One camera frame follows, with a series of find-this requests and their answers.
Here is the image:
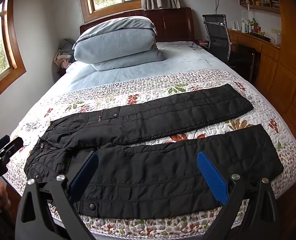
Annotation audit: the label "floral quilted bedspread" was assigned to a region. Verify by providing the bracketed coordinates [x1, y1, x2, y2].
[3, 69, 296, 238]

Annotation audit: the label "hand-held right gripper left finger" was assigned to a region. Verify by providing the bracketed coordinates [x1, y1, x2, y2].
[15, 151, 99, 240]

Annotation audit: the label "wooden desk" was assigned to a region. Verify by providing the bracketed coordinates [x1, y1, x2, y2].
[228, 29, 281, 90]

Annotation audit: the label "wooden window beside curtain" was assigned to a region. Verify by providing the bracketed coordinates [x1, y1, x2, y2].
[78, 0, 142, 23]

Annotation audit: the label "wooden wardrobe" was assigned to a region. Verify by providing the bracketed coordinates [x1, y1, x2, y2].
[275, 0, 296, 155]

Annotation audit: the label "light blue pillows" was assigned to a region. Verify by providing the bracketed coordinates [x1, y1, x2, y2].
[73, 16, 165, 72]

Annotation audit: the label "black pants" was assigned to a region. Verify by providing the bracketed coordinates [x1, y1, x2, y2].
[24, 83, 284, 220]

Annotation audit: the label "black cable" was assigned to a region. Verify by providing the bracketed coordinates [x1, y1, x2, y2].
[190, 39, 209, 51]

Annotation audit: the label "pile of clothes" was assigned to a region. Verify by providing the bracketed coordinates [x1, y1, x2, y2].
[53, 39, 76, 77]

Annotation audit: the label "dark wooden headboard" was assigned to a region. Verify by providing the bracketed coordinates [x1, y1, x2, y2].
[79, 7, 196, 43]

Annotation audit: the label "person's left hand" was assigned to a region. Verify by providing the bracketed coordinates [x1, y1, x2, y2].
[0, 180, 11, 212]

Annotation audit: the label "wooden window without curtain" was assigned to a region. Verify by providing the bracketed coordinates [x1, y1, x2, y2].
[0, 0, 27, 108]

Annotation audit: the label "light blue bed sheet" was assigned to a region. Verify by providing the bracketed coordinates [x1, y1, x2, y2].
[54, 41, 253, 93]

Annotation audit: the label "black mesh office chair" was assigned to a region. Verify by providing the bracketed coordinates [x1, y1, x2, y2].
[202, 14, 241, 67]

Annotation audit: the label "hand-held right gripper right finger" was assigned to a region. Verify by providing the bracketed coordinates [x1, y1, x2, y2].
[196, 151, 281, 240]

